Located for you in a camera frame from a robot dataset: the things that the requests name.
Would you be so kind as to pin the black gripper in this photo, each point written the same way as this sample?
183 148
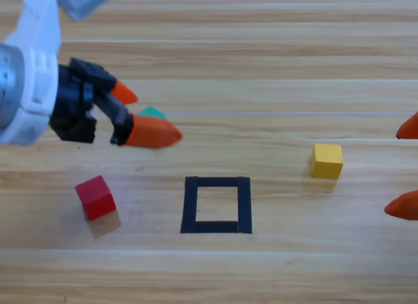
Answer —
75 98

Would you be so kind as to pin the red wooden block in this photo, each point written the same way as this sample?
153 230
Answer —
96 199

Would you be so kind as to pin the yellow wooden block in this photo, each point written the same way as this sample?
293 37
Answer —
326 160

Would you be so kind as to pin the green wooden block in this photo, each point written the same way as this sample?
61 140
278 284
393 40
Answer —
151 112

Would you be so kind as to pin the black tape square outline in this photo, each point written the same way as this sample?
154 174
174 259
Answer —
189 206

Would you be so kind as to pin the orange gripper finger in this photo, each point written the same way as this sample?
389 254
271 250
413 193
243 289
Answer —
405 207
411 129

